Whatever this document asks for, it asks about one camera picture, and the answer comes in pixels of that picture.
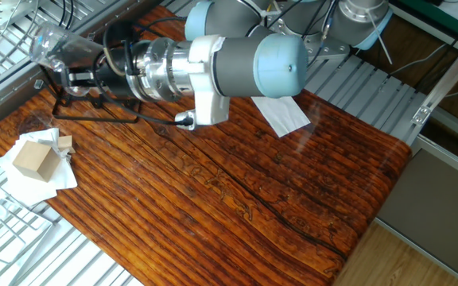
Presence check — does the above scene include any thin white rod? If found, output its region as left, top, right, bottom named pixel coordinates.
left=366, top=11, right=394, bottom=65

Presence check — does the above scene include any large wooden block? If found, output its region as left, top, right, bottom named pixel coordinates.
left=12, top=140, right=62, bottom=183

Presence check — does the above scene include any clear plastic cup with handle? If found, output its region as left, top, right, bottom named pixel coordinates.
left=29, top=21, right=105, bottom=97

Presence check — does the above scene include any white paper sheet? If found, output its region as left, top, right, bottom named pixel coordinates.
left=251, top=95, right=312, bottom=138

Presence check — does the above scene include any white wire dish rack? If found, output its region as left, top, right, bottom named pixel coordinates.
left=0, top=168, right=53, bottom=279

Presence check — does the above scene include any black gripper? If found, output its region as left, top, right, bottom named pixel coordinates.
left=64, top=58, right=135, bottom=99

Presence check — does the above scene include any green board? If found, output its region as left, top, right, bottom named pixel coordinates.
left=395, top=0, right=458, bottom=29

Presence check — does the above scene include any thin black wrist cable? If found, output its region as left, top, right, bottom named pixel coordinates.
left=91, top=21, right=196, bottom=128

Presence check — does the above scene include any white wrist sensor mount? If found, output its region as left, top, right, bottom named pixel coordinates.
left=175, top=34, right=231, bottom=130

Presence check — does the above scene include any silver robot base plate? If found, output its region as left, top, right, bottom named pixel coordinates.
left=268, top=15, right=351, bottom=64

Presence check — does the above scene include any white crumpled cloth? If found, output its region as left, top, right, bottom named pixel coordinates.
left=0, top=127, right=79, bottom=207

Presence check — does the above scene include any grey flat board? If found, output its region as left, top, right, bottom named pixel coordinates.
left=375, top=149, right=458, bottom=286

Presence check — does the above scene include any small wooden block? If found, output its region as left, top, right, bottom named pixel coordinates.
left=56, top=135, right=75, bottom=154

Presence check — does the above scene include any black cable bundle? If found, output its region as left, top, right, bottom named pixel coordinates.
left=49, top=0, right=337, bottom=76

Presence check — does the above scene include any black metal cup rack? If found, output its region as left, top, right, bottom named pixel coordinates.
left=33, top=65, right=142, bottom=124

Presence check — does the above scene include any aluminium frame bar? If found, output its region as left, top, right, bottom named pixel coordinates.
left=410, top=25, right=458, bottom=127

